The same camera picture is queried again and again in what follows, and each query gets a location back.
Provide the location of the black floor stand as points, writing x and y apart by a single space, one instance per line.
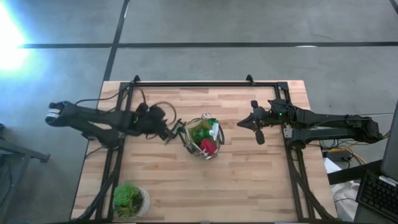
21 152

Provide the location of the green spray bottle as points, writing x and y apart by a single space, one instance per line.
202 133

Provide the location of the black power box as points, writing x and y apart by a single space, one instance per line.
337 156

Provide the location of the beige green-trimmed gardening bag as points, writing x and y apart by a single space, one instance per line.
192 123

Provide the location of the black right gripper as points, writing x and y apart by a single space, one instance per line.
270 116

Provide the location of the white paper sheet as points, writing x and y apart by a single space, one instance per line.
330 166

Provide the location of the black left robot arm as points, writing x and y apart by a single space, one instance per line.
93 116

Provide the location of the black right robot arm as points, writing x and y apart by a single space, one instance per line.
329 123

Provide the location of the black computer keyboard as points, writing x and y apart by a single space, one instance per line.
377 194

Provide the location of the potted green succulent plant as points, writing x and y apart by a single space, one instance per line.
126 196

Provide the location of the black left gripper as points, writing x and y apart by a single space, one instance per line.
152 121

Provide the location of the grey monitor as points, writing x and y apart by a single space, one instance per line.
392 146

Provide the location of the white plastic bag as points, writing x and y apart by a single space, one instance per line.
346 202

